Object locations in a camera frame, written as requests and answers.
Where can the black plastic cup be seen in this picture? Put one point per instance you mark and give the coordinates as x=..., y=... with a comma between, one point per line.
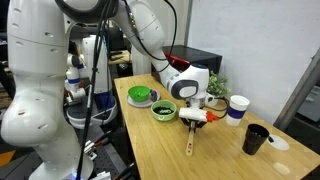
x=254, y=140

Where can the black optical breadboard base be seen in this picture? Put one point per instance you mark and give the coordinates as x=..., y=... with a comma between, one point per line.
x=110, y=160

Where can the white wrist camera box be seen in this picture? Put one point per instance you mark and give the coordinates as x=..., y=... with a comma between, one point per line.
x=210, y=99

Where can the silver metal bracket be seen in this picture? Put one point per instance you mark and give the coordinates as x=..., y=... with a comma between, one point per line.
x=89, y=149

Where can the white tube with red end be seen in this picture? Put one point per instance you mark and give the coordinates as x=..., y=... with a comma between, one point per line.
x=193, y=114

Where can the white paper cup blue band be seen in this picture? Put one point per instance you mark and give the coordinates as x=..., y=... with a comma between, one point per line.
x=237, y=110

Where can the white and blue mobile robot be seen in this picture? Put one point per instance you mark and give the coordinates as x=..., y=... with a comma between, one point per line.
x=100, y=96

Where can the wooden background desk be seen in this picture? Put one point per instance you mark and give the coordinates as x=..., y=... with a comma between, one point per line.
x=121, y=58

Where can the wooden spoon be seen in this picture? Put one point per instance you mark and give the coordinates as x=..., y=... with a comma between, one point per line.
x=190, y=143

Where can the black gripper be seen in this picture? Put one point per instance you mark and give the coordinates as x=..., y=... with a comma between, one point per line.
x=193, y=122

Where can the dark coffee beans pile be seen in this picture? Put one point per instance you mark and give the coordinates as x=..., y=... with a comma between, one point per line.
x=163, y=110

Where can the small green plant white pot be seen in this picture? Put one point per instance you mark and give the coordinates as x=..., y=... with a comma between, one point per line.
x=220, y=85

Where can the red and black microwave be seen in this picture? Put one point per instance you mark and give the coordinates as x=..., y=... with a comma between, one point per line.
x=200, y=56

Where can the bright dark green bowl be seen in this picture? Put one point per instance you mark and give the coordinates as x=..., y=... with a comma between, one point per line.
x=138, y=93

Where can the teal toy utensil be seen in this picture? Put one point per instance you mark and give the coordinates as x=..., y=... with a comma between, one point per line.
x=153, y=98

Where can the grey metal frame beam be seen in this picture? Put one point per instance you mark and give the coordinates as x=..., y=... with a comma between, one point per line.
x=296, y=96

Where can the pale lavender round plate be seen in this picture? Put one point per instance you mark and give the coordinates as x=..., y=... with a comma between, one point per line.
x=143, y=104

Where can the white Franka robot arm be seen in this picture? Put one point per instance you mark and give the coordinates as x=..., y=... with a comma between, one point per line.
x=36, y=100

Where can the purple toy utensil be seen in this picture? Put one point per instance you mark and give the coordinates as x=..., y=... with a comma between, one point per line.
x=155, y=92

